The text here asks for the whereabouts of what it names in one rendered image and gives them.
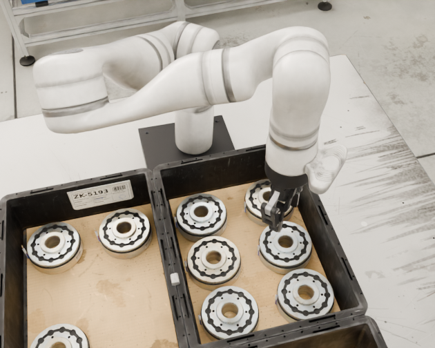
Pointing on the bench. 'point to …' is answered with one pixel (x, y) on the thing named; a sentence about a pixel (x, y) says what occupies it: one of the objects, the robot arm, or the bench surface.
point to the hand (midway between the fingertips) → (284, 211)
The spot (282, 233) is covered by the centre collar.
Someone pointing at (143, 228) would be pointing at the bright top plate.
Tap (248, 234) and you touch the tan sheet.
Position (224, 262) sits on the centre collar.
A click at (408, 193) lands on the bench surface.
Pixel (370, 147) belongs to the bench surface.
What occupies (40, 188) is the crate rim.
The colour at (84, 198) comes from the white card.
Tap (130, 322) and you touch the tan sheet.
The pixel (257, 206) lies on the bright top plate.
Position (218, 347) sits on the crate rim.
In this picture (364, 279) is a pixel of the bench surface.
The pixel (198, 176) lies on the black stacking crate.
